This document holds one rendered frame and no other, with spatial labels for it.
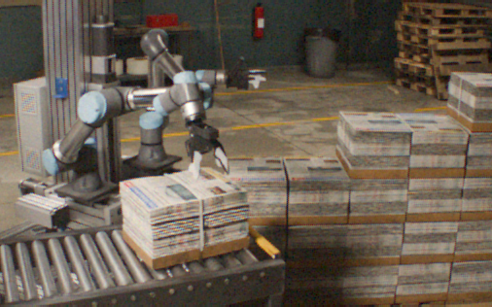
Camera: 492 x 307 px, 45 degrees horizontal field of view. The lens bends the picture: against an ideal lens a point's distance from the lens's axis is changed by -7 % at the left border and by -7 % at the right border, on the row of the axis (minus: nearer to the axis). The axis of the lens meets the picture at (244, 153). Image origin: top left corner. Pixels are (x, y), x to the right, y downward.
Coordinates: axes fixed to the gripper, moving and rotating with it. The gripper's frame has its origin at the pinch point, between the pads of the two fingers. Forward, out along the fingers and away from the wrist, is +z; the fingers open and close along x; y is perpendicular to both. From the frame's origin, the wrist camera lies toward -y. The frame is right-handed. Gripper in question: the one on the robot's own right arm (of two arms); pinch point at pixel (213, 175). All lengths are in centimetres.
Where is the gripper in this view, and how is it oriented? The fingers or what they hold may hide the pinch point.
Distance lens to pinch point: 200.6
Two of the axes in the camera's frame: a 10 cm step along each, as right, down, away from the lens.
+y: -4.5, 2.7, 8.5
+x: -8.6, 1.5, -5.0
